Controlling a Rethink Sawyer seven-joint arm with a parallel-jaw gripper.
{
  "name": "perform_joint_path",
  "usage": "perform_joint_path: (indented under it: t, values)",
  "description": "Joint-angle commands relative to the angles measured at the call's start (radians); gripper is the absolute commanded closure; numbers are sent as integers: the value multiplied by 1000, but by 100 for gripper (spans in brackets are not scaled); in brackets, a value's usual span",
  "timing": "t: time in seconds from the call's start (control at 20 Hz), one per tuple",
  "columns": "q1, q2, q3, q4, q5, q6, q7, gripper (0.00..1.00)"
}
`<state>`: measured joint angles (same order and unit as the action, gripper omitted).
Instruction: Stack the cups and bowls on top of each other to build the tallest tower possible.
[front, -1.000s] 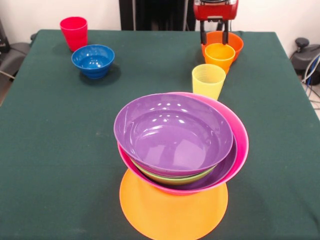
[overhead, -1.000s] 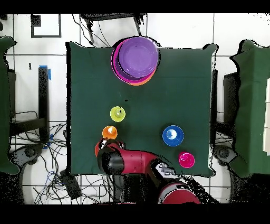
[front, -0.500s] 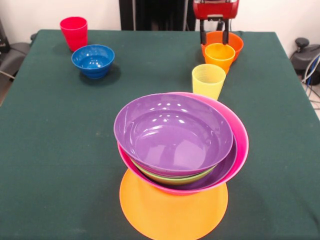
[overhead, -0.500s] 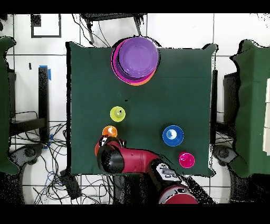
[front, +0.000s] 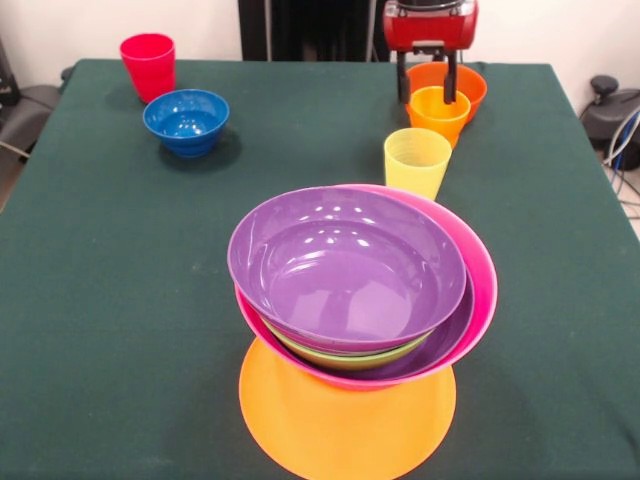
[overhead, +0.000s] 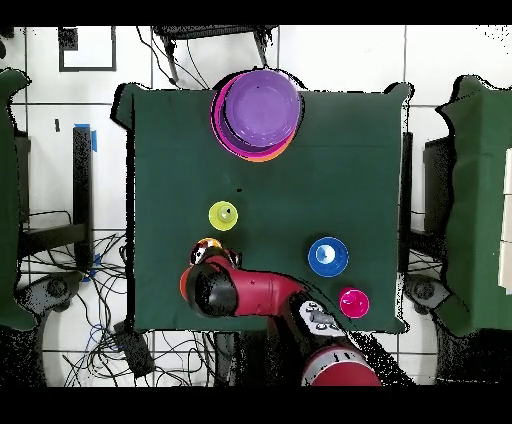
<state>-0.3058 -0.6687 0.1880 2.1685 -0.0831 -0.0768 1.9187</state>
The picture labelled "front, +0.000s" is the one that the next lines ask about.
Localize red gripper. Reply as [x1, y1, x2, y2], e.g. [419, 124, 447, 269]
[382, 0, 480, 105]

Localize yellow plastic cup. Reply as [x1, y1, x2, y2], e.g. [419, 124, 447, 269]
[383, 127, 453, 201]

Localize large pink plastic bowl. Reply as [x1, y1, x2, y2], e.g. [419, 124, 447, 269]
[234, 183, 499, 393]

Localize purple plastic bowl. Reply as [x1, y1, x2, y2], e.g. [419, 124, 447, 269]
[344, 279, 476, 380]
[227, 186, 468, 354]

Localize blue plastic bowl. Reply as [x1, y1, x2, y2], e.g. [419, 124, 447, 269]
[142, 88, 231, 159]

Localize light green plastic bowl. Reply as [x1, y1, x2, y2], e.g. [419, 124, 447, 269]
[259, 319, 434, 372]

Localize large orange plastic bowl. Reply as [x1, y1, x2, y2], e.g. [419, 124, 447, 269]
[238, 337, 457, 480]

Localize orange plastic cup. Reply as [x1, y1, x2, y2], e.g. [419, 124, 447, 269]
[405, 85, 472, 149]

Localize small red-orange plastic bowl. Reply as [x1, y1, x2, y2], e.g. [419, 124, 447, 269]
[405, 61, 489, 125]

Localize red plastic cup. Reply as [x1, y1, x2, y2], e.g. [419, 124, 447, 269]
[119, 32, 177, 104]

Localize dark green tablecloth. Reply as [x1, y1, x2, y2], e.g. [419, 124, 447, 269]
[0, 58, 640, 480]

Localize tangle of floor cables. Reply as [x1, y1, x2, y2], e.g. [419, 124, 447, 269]
[602, 107, 640, 221]

